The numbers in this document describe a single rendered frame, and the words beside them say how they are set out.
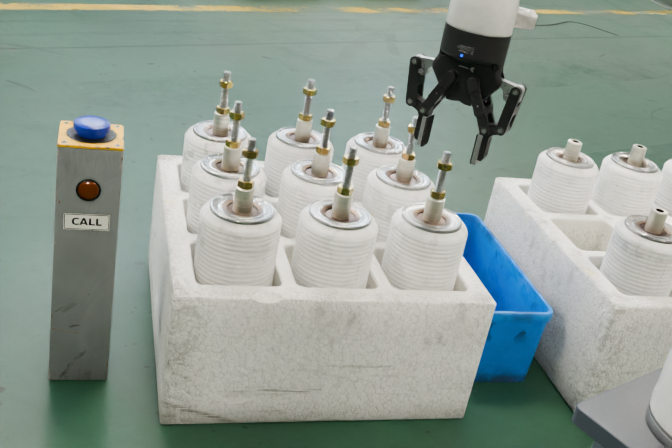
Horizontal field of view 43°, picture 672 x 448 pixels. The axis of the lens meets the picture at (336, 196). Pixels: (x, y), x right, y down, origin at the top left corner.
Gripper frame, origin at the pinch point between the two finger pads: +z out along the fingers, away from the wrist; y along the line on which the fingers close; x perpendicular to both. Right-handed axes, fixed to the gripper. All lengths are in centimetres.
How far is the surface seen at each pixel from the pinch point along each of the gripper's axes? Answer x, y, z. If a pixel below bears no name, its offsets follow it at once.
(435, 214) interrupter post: -0.9, 0.5, 9.0
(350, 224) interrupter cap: -9.8, -6.4, 9.9
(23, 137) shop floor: 21, -91, 35
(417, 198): 5.8, -4.4, 10.9
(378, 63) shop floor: 142, -72, 35
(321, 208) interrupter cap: -8.7, -11.0, 9.9
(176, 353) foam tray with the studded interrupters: -26.1, -17.3, 24.8
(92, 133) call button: -25.7, -31.8, 2.9
